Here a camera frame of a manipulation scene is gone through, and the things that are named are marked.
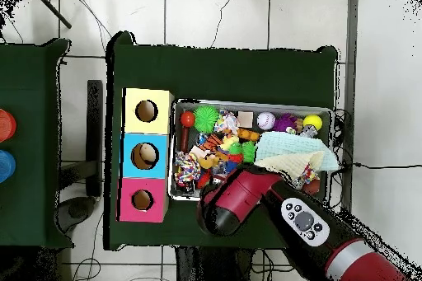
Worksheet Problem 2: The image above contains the mint knitted cloth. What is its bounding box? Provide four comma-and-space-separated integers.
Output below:
256, 131, 331, 162

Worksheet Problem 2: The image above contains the multicoloured patterned cloth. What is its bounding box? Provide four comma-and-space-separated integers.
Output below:
298, 163, 319, 186

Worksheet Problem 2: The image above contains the clear shallow mesh bin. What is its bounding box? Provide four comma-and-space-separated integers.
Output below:
167, 99, 335, 203

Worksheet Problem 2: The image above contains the wooden box with three holes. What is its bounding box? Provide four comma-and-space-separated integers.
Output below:
118, 87, 175, 223

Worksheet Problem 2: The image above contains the tiger striped toy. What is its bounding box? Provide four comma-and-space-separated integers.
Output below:
197, 133, 227, 154

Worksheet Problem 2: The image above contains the green spiky ball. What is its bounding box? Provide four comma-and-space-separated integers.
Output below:
194, 105, 220, 133

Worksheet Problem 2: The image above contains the red maraca rattle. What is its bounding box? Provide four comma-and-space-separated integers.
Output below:
179, 110, 197, 156

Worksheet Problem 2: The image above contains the white baseball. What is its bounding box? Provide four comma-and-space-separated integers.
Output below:
256, 111, 277, 130

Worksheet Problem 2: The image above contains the dark green tablecloth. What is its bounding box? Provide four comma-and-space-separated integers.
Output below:
105, 30, 339, 259

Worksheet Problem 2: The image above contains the purple monster toy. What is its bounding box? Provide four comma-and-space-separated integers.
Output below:
273, 114, 299, 133

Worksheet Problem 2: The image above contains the yellow ball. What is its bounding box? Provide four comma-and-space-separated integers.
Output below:
302, 115, 324, 132

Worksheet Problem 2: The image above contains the black panel stand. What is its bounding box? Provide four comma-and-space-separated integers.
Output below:
85, 79, 106, 198

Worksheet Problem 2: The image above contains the grey round stand base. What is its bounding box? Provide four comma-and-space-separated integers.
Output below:
58, 194, 97, 231

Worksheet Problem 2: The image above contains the dark green side cloth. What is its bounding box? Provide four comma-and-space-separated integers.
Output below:
0, 36, 73, 251

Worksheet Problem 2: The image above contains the black rod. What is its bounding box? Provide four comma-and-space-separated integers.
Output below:
29, 0, 73, 30

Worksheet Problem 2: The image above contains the red round disc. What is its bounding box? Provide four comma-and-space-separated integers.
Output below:
0, 109, 17, 143

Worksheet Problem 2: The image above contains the blue round disc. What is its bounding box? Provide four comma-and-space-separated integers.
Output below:
0, 149, 17, 184

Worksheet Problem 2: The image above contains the multicoloured rope toy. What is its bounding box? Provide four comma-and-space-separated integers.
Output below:
174, 153, 202, 187

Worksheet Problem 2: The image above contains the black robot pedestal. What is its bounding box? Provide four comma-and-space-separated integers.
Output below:
175, 247, 256, 281

